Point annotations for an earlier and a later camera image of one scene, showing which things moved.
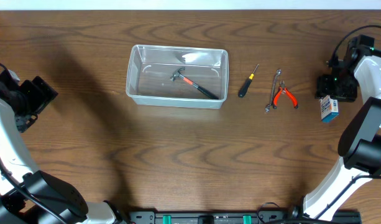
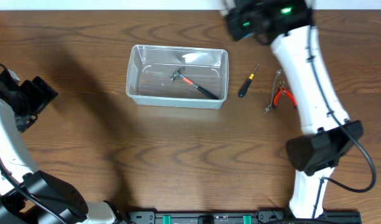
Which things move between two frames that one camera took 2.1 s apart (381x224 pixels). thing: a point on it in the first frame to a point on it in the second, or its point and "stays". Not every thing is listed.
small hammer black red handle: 176,74 stays
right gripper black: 324,87 to 235,31
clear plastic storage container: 181,76 stays
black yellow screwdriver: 245,88 stays
